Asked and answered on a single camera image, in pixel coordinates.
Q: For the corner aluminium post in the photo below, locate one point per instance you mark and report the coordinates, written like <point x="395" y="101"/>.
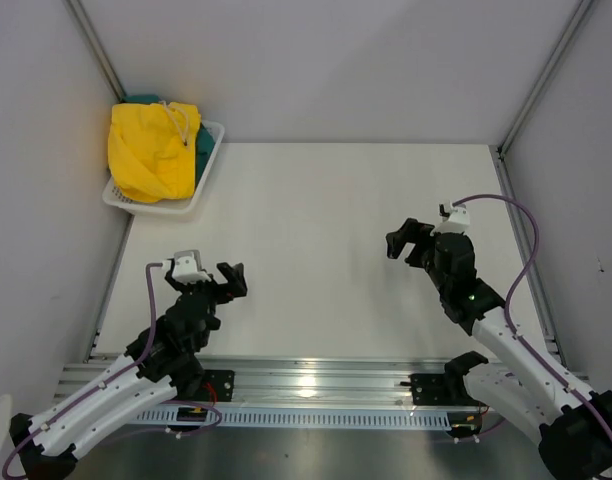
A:
<point x="92" y="40"/>
<point x="564" y="43"/>

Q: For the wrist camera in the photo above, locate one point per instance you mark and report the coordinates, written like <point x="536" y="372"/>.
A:
<point x="186" y="268"/>
<point x="454" y="219"/>

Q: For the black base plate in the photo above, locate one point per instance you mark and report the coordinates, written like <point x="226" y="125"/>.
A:
<point x="216" y="386"/>
<point x="429" y="389"/>

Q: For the left corner aluminium post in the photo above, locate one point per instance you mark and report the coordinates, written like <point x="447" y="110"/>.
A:
<point x="92" y="40"/>

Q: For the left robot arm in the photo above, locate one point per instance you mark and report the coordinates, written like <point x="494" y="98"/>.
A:
<point x="159" y="366"/>

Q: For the aluminium rail frame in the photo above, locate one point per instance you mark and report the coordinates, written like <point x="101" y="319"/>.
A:
<point x="321" y="383"/>

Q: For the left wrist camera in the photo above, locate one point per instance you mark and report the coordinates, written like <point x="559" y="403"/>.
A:
<point x="186" y="268"/>

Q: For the green shorts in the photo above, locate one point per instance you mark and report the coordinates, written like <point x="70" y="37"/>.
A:
<point x="204" y="142"/>

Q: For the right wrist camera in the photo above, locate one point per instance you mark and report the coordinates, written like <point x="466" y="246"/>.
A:
<point x="454" y="219"/>

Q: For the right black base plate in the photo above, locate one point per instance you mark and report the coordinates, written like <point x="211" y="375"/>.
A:
<point x="429" y="389"/>

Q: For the white slotted cable duct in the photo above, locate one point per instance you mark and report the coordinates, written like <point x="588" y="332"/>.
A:
<point x="300" y="418"/>

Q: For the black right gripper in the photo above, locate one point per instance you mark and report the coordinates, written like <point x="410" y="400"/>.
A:
<point x="411" y="232"/>

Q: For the right corner aluminium post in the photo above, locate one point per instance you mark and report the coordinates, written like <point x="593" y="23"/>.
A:
<point x="564" y="43"/>

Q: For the white plastic basket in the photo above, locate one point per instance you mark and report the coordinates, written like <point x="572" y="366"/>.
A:
<point x="112" y="195"/>

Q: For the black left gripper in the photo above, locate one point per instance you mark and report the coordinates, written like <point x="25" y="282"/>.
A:
<point x="233" y="276"/>

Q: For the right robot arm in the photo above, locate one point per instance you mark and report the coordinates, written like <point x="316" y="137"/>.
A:
<point x="568" y="421"/>

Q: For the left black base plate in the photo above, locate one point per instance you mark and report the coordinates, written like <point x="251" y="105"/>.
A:
<point x="216" y="386"/>

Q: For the yellow shorts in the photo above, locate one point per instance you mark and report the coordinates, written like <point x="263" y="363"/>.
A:
<point x="151" y="150"/>

